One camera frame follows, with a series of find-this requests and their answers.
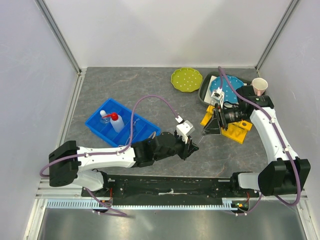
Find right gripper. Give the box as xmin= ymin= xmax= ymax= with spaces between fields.
xmin=201 ymin=103 xmax=248 ymax=136

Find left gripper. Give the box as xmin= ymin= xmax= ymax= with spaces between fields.
xmin=154 ymin=131 xmax=199 ymax=162

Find metal crucible tongs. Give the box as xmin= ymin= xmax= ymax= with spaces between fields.
xmin=125 ymin=118 xmax=140 ymax=145

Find squeeze bottle red cap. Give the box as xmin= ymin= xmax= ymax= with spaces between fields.
xmin=108 ymin=112 xmax=125 ymax=133

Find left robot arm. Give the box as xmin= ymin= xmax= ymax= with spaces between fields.
xmin=48 ymin=132 xmax=199 ymax=197

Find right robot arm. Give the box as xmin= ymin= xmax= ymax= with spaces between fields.
xmin=202 ymin=85 xmax=311 ymax=197

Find yellow test tube rack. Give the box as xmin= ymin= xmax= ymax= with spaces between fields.
xmin=200 ymin=106 xmax=253 ymax=144

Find blue dotted plate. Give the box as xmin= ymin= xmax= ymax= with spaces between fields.
xmin=209 ymin=75 xmax=245 ymax=105

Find blue plastic compartment bin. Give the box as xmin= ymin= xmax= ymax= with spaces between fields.
xmin=85 ymin=98 xmax=161 ymax=147

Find green dotted plate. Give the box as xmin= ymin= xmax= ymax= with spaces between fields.
xmin=170 ymin=67 xmax=203 ymax=93

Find pink mug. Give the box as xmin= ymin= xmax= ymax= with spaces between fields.
xmin=251 ymin=77 xmax=269 ymax=96

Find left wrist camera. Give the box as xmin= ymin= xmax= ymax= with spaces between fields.
xmin=175 ymin=115 xmax=195 ymax=144

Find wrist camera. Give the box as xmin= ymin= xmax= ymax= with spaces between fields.
xmin=175 ymin=115 xmax=195 ymax=144
xmin=211 ymin=87 xmax=224 ymax=106

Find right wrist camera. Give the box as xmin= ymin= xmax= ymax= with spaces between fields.
xmin=211 ymin=87 xmax=224 ymax=106

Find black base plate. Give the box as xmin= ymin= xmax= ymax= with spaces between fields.
xmin=93 ymin=174 xmax=259 ymax=207

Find cable duct rail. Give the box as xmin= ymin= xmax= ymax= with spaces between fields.
xmin=45 ymin=198 xmax=238 ymax=211

